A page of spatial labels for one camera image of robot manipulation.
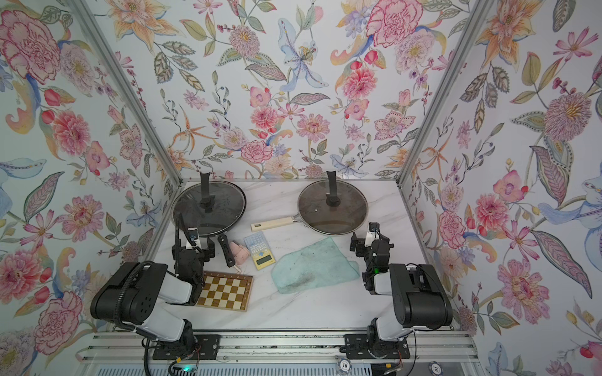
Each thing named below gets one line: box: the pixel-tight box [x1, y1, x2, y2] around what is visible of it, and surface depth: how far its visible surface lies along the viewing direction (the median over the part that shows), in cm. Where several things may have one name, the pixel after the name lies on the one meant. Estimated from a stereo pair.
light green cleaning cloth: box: [271, 236, 360, 294], surface depth 92 cm
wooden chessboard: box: [195, 271, 254, 312], surface depth 84 cm
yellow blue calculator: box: [243, 231, 276, 271], surface depth 97 cm
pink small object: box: [229, 240, 251, 266], surface depth 92 cm
